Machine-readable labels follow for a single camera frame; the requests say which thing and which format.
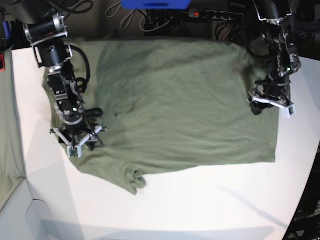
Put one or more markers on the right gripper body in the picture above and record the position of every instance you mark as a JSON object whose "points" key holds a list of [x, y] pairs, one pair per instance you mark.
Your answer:
{"points": [[74, 134]]}

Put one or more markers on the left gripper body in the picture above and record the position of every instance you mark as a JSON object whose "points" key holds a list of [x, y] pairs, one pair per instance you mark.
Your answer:
{"points": [[276, 95]]}

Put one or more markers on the green t-shirt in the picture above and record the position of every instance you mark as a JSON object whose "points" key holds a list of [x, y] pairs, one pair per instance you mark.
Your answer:
{"points": [[170, 104]]}

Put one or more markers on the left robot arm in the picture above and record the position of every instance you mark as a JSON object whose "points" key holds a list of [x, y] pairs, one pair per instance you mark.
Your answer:
{"points": [[277, 32]]}

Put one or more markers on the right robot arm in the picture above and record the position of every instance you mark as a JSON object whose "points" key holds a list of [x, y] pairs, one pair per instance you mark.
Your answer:
{"points": [[68, 68]]}

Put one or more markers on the green cloth at left edge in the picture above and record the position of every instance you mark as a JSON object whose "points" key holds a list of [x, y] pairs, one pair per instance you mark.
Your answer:
{"points": [[12, 168]]}

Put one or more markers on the red box at left edge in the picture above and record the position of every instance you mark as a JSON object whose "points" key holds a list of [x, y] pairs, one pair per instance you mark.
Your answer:
{"points": [[2, 62]]}

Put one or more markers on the black power strip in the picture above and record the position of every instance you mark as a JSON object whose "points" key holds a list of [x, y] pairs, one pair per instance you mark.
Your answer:
{"points": [[215, 15]]}

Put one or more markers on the blue plastic bin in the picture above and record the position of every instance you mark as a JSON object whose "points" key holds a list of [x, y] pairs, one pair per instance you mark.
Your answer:
{"points": [[156, 4]]}

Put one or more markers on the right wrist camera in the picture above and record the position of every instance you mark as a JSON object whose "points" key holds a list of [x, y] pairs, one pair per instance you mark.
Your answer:
{"points": [[74, 151]]}

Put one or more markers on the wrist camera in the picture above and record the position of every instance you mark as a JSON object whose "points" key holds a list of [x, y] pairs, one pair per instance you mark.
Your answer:
{"points": [[74, 151], [288, 111]]}

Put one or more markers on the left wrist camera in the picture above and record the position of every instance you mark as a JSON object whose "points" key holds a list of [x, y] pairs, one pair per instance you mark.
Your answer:
{"points": [[288, 111]]}

